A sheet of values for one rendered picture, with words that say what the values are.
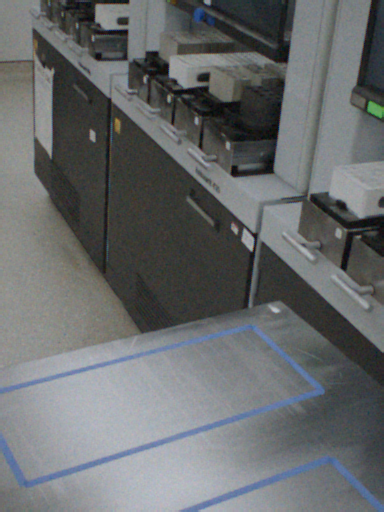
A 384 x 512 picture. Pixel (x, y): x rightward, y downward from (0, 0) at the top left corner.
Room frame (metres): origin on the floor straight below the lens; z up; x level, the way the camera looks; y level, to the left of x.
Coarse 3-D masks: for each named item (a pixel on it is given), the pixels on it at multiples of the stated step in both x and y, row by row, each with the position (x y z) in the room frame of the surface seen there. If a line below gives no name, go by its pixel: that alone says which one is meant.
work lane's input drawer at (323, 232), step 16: (320, 192) 1.30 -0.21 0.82; (304, 208) 1.29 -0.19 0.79; (320, 208) 1.26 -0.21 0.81; (336, 208) 1.24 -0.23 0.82; (304, 224) 1.28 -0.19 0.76; (320, 224) 1.24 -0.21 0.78; (336, 224) 1.20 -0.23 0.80; (352, 224) 1.19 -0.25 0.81; (368, 224) 1.21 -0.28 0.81; (288, 240) 1.24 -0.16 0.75; (320, 240) 1.24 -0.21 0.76; (336, 240) 1.20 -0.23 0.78; (352, 240) 1.18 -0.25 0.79; (304, 256) 1.19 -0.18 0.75; (336, 256) 1.19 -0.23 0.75
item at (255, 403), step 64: (256, 320) 0.87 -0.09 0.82; (0, 384) 0.70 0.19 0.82; (64, 384) 0.70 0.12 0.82; (128, 384) 0.71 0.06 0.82; (192, 384) 0.72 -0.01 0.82; (256, 384) 0.73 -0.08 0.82; (320, 384) 0.75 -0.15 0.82; (0, 448) 0.60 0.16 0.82; (64, 448) 0.61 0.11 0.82; (128, 448) 0.61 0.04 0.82; (192, 448) 0.62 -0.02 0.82; (256, 448) 0.63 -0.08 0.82; (320, 448) 0.64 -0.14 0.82
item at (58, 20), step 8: (56, 0) 2.68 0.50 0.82; (64, 0) 2.69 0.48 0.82; (56, 8) 2.66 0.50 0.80; (64, 8) 2.60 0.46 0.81; (72, 8) 2.60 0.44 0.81; (56, 16) 2.66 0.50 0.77; (64, 16) 2.58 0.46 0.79; (48, 24) 2.61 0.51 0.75; (56, 24) 2.63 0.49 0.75; (64, 24) 2.58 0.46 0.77; (64, 32) 2.58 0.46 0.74
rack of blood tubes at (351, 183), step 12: (336, 168) 1.29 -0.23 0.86; (348, 168) 1.30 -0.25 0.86; (360, 168) 1.30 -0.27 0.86; (372, 168) 1.31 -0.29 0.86; (336, 180) 1.28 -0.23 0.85; (348, 180) 1.26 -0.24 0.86; (360, 180) 1.25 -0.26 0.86; (372, 180) 1.26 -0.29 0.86; (336, 192) 1.28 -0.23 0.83; (348, 192) 1.25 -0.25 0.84; (360, 192) 1.22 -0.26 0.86; (372, 192) 1.22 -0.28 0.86; (348, 204) 1.24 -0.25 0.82; (360, 204) 1.22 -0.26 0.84; (372, 204) 1.22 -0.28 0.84; (360, 216) 1.21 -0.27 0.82; (372, 216) 1.22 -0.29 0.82
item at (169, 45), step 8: (160, 32) 2.09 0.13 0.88; (160, 40) 2.08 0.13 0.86; (168, 40) 2.04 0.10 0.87; (176, 40) 2.02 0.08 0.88; (160, 48) 2.08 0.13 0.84; (168, 48) 2.04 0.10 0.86; (176, 48) 1.99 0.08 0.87; (184, 48) 2.00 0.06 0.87; (160, 56) 2.08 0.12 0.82; (168, 56) 2.03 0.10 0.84
